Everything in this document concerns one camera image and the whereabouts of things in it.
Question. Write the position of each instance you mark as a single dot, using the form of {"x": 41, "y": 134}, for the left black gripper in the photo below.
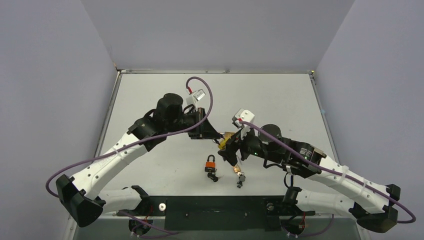
{"x": 205, "y": 131}

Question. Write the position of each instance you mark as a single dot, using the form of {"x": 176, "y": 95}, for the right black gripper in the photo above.
{"x": 241, "y": 143}

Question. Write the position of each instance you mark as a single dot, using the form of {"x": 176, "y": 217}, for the large brass padlock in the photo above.
{"x": 226, "y": 135}

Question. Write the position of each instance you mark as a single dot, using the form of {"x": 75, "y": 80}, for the yellow padlock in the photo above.
{"x": 222, "y": 143}

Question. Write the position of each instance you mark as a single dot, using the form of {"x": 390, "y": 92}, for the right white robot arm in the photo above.
{"x": 370, "y": 204}

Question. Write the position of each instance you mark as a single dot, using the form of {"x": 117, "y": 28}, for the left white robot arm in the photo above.
{"x": 82, "y": 194}

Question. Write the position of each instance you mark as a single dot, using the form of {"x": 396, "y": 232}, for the small brass padlock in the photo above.
{"x": 236, "y": 169}

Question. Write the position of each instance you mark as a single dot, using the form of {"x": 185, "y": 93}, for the orange black padlock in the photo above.
{"x": 210, "y": 164}

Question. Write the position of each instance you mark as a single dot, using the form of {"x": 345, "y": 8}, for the black keys of orange padlock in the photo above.
{"x": 214, "y": 177}

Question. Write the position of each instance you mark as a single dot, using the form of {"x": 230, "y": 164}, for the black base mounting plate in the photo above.
{"x": 217, "y": 213}

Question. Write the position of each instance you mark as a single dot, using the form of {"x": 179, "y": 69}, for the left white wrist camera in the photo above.
{"x": 194, "y": 97}

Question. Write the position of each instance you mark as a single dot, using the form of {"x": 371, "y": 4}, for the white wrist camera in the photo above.
{"x": 242, "y": 115}
{"x": 194, "y": 97}

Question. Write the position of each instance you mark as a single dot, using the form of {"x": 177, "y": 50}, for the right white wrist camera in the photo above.
{"x": 242, "y": 115}

